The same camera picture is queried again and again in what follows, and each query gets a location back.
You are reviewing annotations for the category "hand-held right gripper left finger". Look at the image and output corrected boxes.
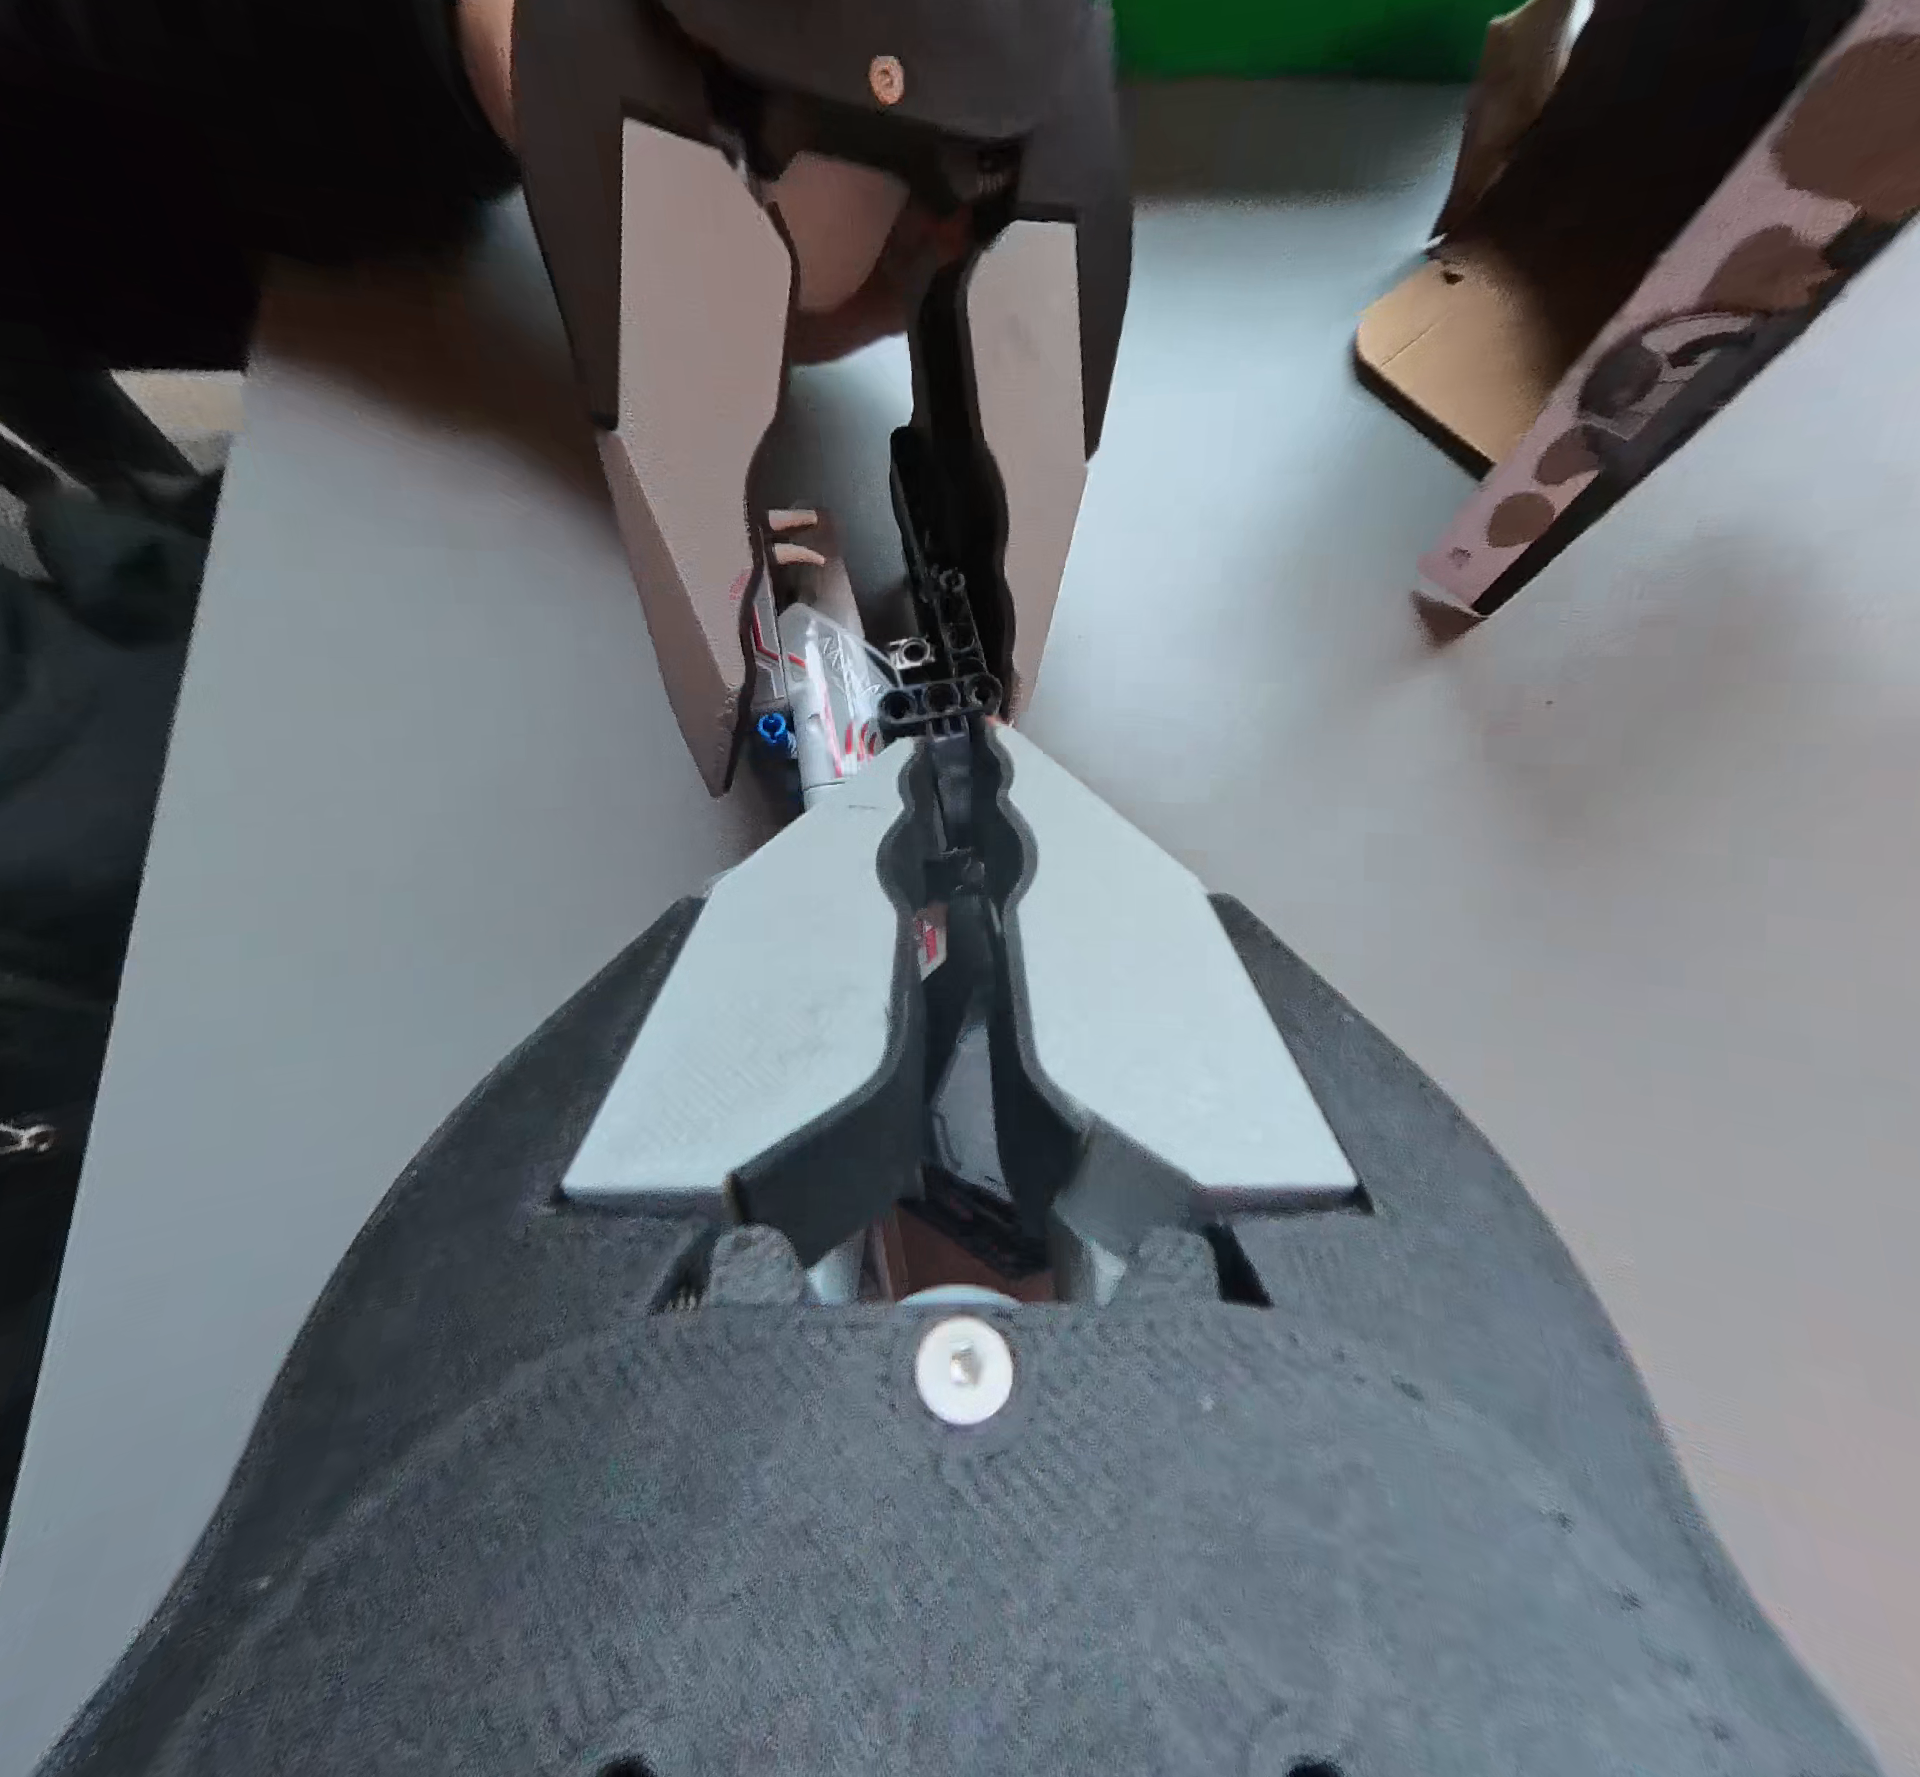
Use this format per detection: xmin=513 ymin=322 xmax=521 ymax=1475
xmin=558 ymin=739 xmax=935 ymax=1266

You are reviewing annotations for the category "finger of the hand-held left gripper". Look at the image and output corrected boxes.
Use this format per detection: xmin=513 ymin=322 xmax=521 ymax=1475
xmin=598 ymin=116 xmax=800 ymax=799
xmin=905 ymin=220 xmax=1090 ymax=729

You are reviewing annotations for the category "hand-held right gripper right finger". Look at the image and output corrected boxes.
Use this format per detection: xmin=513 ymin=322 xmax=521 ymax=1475
xmin=990 ymin=730 xmax=1362 ymax=1302

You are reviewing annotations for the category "person's left forearm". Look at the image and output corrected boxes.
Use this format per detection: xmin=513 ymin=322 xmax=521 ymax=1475
xmin=0 ymin=0 xmax=521 ymax=369

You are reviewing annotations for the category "person's left hand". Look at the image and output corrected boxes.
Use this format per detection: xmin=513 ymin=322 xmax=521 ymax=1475
xmin=789 ymin=161 xmax=913 ymax=365

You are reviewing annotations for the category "open cardboard box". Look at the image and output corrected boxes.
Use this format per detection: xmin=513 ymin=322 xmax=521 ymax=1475
xmin=1354 ymin=0 xmax=1920 ymax=647

